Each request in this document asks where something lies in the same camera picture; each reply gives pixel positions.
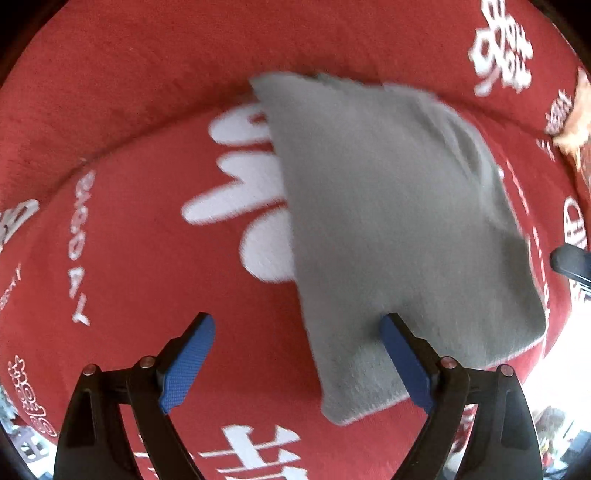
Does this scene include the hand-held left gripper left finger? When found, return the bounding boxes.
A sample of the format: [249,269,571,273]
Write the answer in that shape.
[54,312,217,480]

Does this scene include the orange cloth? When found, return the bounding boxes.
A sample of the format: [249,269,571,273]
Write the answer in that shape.
[553,68,591,171]

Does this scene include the red printed blanket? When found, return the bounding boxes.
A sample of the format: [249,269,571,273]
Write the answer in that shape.
[0,0,591,480]

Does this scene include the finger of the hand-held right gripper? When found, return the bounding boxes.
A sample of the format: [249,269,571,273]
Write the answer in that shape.
[551,244,591,283]

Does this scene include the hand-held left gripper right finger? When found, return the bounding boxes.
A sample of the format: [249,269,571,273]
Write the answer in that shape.
[379,313,544,480]

